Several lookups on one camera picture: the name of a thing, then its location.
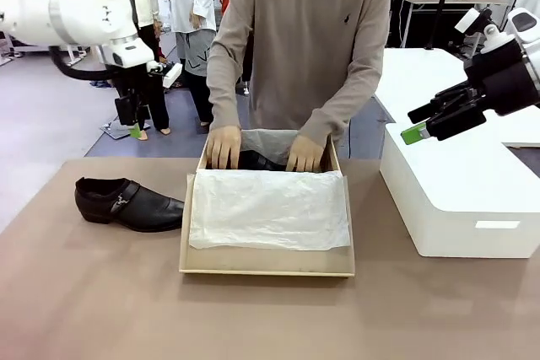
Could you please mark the mannequin white jacket black trousers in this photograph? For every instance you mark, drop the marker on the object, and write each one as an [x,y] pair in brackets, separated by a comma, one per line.
[158,103]

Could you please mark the white frame lab table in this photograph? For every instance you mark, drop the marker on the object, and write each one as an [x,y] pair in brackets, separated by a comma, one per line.
[71,52]

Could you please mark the large white platform box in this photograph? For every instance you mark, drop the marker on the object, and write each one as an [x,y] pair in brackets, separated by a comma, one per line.
[455,183]

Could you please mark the white tissue paper sheet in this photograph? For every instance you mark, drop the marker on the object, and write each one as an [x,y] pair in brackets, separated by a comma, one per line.
[270,208]

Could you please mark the black leather buckle shoe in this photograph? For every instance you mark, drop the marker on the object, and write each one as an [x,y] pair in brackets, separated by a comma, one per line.
[261,161]
[135,208]

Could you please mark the black vertical pole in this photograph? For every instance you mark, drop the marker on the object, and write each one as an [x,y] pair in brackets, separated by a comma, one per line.
[441,1]

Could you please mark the person's right hand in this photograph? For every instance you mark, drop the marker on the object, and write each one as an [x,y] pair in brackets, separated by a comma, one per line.
[223,147]

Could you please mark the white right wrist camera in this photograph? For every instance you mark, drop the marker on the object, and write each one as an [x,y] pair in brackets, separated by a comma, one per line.
[474,20]

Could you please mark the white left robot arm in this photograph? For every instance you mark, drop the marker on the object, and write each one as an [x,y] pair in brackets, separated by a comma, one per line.
[80,10]

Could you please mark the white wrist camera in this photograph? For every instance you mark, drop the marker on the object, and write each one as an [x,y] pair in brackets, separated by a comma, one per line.
[474,20]
[171,75]

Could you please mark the brown cardboard shoe box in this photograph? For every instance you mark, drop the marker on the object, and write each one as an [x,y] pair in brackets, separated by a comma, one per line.
[253,261]

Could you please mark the grey top lab table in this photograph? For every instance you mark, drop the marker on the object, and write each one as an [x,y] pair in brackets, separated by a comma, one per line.
[447,1]

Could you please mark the square metal mannequin base plate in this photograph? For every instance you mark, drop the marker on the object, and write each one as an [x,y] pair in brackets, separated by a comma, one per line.
[114,130]

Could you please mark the person's left forearm beige sleeve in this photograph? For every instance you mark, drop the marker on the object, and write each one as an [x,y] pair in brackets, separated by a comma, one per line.
[337,107]

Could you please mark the person in beige sweater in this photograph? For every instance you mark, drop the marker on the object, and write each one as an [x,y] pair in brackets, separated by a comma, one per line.
[304,31]

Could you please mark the person's right forearm beige sleeve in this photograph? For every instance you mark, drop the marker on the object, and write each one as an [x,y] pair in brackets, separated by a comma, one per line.
[223,90]

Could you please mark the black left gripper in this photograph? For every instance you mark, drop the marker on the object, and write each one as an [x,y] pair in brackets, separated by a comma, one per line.
[131,82]

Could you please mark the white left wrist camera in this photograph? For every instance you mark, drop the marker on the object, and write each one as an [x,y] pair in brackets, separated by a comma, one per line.
[171,75]

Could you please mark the mannequin white shirt grey shorts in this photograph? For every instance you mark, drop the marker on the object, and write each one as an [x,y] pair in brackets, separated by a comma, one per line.
[194,18]

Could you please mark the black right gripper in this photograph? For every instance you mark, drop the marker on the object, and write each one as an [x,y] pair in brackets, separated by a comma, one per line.
[504,77]

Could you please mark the person's left hand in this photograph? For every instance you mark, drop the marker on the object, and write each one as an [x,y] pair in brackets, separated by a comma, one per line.
[306,153]

